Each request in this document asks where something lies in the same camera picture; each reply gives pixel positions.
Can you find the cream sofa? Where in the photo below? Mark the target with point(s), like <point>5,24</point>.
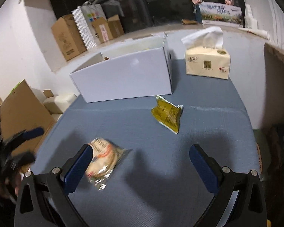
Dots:
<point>59,104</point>

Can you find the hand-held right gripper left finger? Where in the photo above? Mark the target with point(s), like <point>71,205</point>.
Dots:
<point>77,170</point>

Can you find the white cardboard box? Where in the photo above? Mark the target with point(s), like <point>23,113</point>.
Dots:
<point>123,75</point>

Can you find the white rolled paper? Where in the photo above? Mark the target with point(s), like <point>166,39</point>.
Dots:
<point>255,32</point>

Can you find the white printed snack packet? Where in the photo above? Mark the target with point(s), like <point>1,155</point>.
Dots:
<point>104,156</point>

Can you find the small brown cardboard box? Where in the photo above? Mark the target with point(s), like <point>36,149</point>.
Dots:
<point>104,32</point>

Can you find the dark brown wrapper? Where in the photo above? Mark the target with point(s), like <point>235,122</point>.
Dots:
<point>189,21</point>

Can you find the dotted white paper bag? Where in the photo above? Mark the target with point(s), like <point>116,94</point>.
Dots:
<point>84,28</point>

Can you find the yellow soft tissue pack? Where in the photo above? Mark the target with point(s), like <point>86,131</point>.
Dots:
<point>206,63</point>

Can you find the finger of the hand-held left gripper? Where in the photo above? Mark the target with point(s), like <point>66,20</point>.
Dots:
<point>26,158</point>
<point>34,132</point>

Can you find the white bag with coloured squares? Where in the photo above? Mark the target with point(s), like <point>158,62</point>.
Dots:
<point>94,11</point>

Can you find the landscape printed tissue box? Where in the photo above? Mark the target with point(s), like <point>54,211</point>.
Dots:
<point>220,13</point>

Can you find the olive yellow snack packet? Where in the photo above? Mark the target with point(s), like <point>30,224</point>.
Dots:
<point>166,115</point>

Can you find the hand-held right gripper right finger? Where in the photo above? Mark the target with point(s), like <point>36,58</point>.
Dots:
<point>203,167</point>

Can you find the flat brown cardboard sheet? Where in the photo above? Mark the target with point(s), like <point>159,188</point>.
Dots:
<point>23,108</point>

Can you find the black framed window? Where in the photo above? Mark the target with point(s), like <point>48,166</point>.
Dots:
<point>161,2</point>

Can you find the blue table cloth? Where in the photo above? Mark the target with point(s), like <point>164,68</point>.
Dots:
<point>156,170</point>

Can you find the large brown cardboard box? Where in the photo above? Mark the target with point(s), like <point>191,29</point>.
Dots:
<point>66,37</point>

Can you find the person's left hand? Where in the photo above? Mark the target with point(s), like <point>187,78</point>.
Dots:
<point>0,186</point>

